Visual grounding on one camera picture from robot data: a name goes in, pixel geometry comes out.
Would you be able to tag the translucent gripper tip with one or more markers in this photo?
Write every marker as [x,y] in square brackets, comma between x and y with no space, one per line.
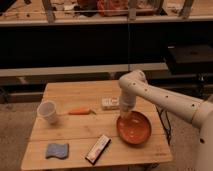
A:
[125,114]

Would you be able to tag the orange ceramic bowl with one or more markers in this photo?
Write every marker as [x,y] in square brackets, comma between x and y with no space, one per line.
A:
[134,129]

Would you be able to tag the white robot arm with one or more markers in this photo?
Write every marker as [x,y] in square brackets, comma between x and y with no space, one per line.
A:
[195,111]

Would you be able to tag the orange carrot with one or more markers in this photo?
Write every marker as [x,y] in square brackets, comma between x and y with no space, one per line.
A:
[81,111]

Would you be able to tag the clear plastic cup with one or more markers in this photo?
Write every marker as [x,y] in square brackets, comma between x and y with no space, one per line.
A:
[47,110]

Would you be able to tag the black box on shelf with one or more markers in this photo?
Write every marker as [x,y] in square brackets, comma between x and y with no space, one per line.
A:
[195,59]

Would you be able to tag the blue sponge cloth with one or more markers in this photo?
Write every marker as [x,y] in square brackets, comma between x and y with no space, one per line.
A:
[60,151]

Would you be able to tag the orange object on shelf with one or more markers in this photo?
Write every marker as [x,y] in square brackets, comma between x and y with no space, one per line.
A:
[112,7]

